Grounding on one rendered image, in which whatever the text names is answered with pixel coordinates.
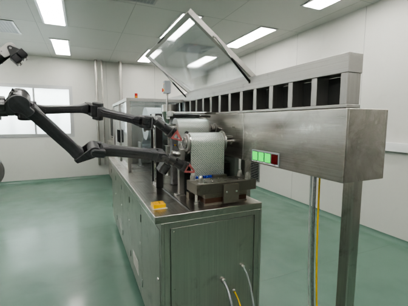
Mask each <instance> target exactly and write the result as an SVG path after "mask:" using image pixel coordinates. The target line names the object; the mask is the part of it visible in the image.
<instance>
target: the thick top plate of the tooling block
mask: <svg viewBox="0 0 408 306"><path fill-rule="evenodd" d="M203 182H204V184H198V179H196V181H190V180H187V190H188V191H191V192H192V193H193V194H195V195H197V196H200V195H206V194H216V193H222V192H223V185H224V184H230V183H239V191H242V190H248V189H256V179H254V178H250V179H245V175H242V177H238V176H236V175H232V176H227V177H220V178H212V177H211V178H203Z"/></svg>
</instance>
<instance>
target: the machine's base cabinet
mask: <svg viewBox="0 0 408 306"><path fill-rule="evenodd" d="M111 173H112V196H113V204H112V206H113V213H114V218H115V221H116V224H117V226H118V230H119V232H120V236H121V239H122V241H123V244H124V247H125V250H126V253H127V256H128V258H129V261H130V264H131V267H132V270H133V272H134V276H135V279H136V281H137V284H138V287H139V290H140V293H141V296H142V298H143V302H144V305H145V306H230V301H229V298H228V294H227V291H226V288H225V286H224V284H223V283H222V282H221V280H222V279H223V278H225V279H226V283H227V285H228V288H229V291H230V293H231V298H232V301H233V306H240V305H239V302H238V300H237V298H236V295H235V294H234V293H233V292H232V290H233V289H235V290H236V294H237V296H238V298H239V301H240V304H241V306H253V303H252V299H251V292H250V286H249V283H248V279H247V276H246V273H245V271H244V269H243V268H241V265H242V264H244V265H245V269H246V271H247V273H248V276H249V279H250V282H251V288H252V291H253V299H254V306H259V284H260V240H261V218H262V209H254V210H249V211H241V212H234V213H229V214H222V215H217V216H209V217H202V218H197V219H189V220H182V221H177V222H169V223H162V224H158V225H155V224H154V222H153V221H152V220H151V218H150V217H149V216H148V214H147V213H146V211H145V210H144V209H143V207H142V206H141V205H140V203H139V201H138V200H137V199H136V197H135V196H134V195H133V193H132V192H131V190H130V189H129V188H128V186H127V185H126V184H125V182H124V181H123V179H122V178H121V177H120V175H119V173H118V172H117V171H116V169H115V168H114V167H113V165H112V169H111Z"/></svg>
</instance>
